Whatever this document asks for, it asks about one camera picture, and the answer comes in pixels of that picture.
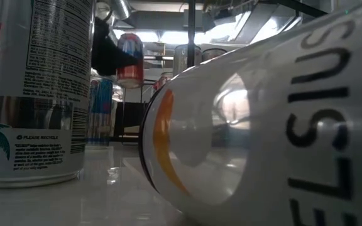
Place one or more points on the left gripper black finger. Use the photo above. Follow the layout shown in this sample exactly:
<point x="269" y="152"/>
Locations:
<point x="108" y="59"/>

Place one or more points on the red soda can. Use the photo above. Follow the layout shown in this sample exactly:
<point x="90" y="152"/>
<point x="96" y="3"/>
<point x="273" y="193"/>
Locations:
<point x="130" y="77"/>

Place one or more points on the blue silver Red Bull can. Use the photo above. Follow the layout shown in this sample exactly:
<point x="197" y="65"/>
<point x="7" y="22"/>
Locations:
<point x="102" y="106"/>

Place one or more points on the silver Diet Coke can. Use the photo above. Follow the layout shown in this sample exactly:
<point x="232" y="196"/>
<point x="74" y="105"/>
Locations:
<point x="166" y="78"/>

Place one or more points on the silver Celsius can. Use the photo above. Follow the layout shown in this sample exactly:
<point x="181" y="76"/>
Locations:
<point x="262" y="125"/>
<point x="181" y="59"/>
<point x="36" y="94"/>
<point x="212" y="54"/>

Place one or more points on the ceiling light panel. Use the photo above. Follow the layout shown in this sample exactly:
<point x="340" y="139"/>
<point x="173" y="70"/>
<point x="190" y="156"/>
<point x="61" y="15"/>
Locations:
<point x="218" y="34"/>
<point x="269" y="28"/>
<point x="174" y="37"/>
<point x="149" y="36"/>

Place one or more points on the long linear ceiling light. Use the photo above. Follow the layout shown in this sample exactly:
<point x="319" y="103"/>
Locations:
<point x="159" y="58"/>

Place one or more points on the black partition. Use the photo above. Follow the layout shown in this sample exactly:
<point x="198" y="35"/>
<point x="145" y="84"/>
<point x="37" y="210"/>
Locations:
<point x="130" y="119"/>

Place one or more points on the silver ceiling duct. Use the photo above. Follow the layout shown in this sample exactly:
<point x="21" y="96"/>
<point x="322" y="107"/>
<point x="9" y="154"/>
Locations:
<point x="121" y="7"/>

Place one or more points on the wooden shelf black metal frame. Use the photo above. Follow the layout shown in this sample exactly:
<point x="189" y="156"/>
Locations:
<point x="191" y="31"/>

